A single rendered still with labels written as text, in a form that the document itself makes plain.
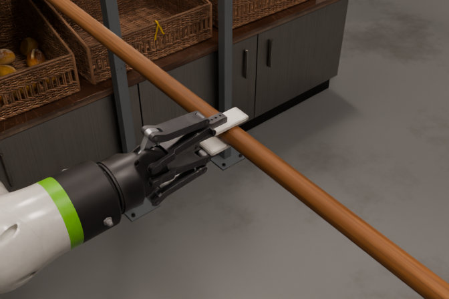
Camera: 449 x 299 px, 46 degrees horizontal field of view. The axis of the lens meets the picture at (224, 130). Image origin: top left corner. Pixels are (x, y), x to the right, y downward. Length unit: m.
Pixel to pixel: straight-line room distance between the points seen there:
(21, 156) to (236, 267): 0.86
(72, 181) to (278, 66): 1.93
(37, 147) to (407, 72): 2.14
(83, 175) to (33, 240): 0.10
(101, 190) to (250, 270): 1.42
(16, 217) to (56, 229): 0.05
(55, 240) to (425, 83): 2.73
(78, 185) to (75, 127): 1.29
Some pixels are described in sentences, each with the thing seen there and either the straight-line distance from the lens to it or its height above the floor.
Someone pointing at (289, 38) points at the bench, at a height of 0.46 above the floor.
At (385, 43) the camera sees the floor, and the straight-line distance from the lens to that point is 3.52.
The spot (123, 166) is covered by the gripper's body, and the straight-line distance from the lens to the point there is 0.69.
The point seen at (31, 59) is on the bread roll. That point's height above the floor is 0.63.
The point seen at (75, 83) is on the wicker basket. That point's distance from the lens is 1.91.
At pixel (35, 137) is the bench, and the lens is 1.90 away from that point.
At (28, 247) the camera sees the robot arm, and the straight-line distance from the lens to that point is 0.64.
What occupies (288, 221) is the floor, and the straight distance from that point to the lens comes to 2.21.
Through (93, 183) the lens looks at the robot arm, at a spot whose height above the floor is 1.17.
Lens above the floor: 1.62
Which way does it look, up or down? 38 degrees down
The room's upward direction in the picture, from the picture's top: straight up
